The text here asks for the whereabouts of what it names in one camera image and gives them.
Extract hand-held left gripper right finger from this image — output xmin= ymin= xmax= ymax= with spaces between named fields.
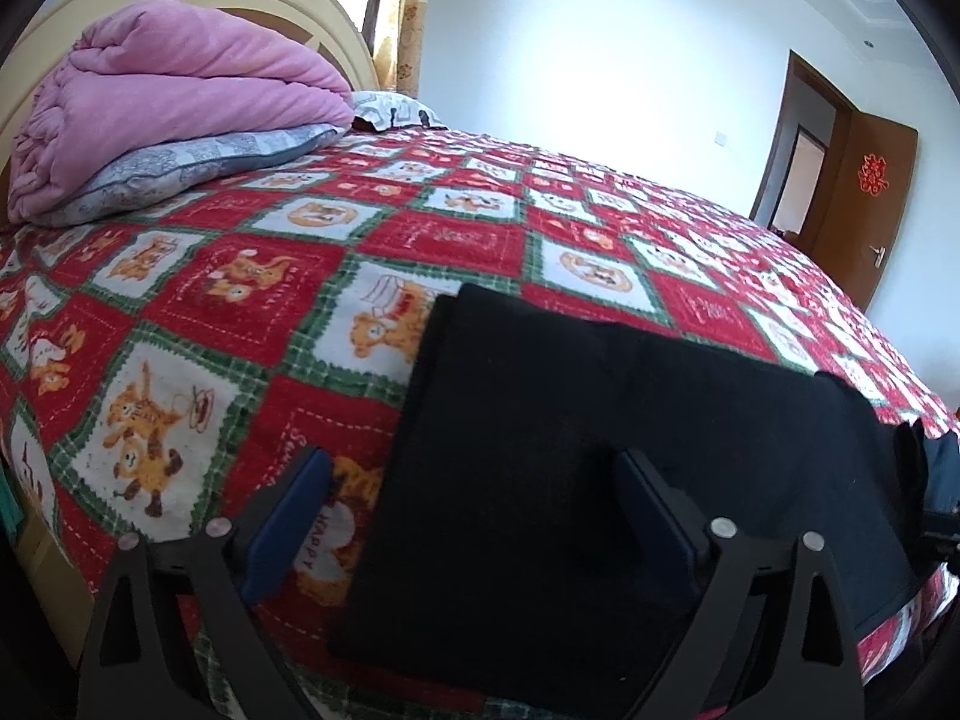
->
xmin=615 ymin=448 xmax=871 ymax=720

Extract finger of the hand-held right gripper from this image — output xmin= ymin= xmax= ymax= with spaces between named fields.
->
xmin=924 ymin=431 xmax=960 ymax=511
xmin=892 ymin=420 xmax=931 ymax=518

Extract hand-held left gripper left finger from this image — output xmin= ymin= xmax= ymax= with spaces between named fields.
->
xmin=75 ymin=446 xmax=335 ymax=720

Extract black pants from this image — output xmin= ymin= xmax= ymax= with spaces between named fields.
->
xmin=328 ymin=283 xmax=935 ymax=717

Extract brown wooden door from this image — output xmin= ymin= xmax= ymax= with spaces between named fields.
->
xmin=810 ymin=112 xmax=920 ymax=312

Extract red checkered printed bed blanket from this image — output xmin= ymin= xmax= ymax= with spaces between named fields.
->
xmin=0 ymin=127 xmax=960 ymax=720

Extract red paper door decoration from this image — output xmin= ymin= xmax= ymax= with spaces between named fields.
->
xmin=857 ymin=154 xmax=890 ymax=197

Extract grey patterned pillow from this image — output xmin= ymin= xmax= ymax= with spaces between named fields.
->
xmin=34 ymin=124 xmax=350 ymax=230

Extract white patterned pillow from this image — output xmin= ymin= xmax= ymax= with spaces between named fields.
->
xmin=349 ymin=90 xmax=449 ymax=132

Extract folded pink quilt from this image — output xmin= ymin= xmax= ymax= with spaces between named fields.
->
xmin=7 ymin=1 xmax=355 ymax=224

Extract narrow yellow curtain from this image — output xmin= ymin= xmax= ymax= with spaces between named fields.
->
xmin=375 ymin=0 xmax=437 ymax=98

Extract brown door frame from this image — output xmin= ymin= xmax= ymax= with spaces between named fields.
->
xmin=750 ymin=49 xmax=856 ymax=241

